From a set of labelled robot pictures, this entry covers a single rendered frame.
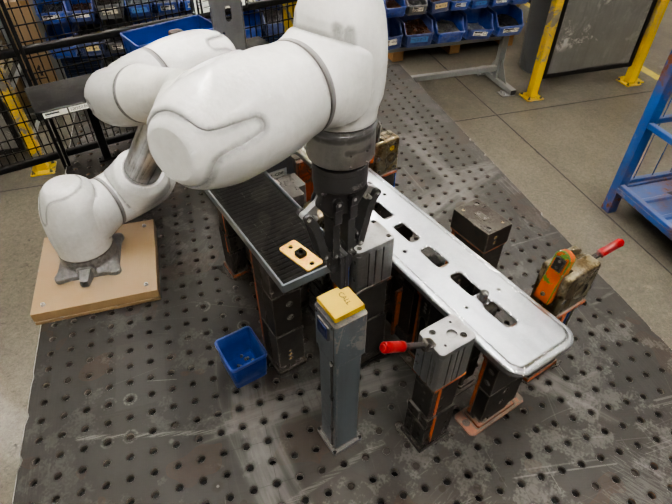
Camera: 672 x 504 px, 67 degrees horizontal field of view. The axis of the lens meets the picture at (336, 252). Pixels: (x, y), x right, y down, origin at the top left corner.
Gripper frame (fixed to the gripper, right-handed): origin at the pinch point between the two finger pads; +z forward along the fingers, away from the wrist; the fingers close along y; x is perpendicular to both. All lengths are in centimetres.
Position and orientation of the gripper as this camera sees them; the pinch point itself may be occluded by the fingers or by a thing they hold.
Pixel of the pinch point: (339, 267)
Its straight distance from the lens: 80.0
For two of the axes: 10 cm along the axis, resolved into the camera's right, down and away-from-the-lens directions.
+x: -5.4, -5.7, 6.2
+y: 8.4, -3.7, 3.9
